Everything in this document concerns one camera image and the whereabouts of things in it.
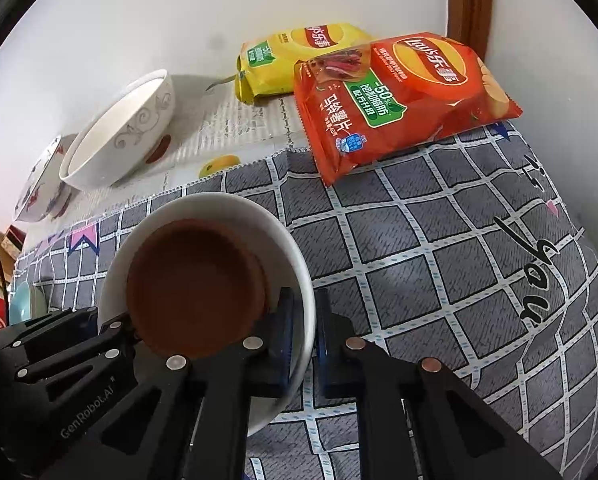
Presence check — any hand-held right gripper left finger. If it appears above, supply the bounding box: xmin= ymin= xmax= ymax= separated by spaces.
xmin=44 ymin=287 xmax=300 ymax=480

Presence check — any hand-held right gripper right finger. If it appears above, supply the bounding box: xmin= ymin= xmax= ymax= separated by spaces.
xmin=314 ymin=287 xmax=562 ymax=480

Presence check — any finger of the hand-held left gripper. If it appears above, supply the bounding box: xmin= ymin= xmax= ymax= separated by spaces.
xmin=0 ymin=307 xmax=100 ymax=356
xmin=16 ymin=312 xmax=142 ymax=386

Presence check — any teal plate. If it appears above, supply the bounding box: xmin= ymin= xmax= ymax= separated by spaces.
xmin=8 ymin=280 xmax=47 ymax=326

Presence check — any small white bowl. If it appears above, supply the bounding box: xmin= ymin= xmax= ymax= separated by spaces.
xmin=98 ymin=191 xmax=316 ymax=436

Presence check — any grey checked cloth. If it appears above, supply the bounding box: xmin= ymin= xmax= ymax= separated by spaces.
xmin=14 ymin=120 xmax=598 ymax=480

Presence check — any white bowl with blue cranes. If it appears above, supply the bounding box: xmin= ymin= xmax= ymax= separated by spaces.
xmin=11 ymin=133 xmax=80 ymax=223

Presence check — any large white bowl grey floral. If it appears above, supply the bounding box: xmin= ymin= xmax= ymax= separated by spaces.
xmin=59 ymin=70 xmax=175 ymax=192

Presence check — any red chips bag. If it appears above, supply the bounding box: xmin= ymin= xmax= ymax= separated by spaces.
xmin=293 ymin=35 xmax=524 ymax=188

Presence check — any yellow chips bag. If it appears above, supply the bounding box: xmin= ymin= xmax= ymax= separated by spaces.
xmin=235 ymin=22 xmax=375 ymax=103

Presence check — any brown wooden door frame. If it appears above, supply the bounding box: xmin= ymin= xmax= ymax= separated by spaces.
xmin=446 ymin=0 xmax=500 ymax=61

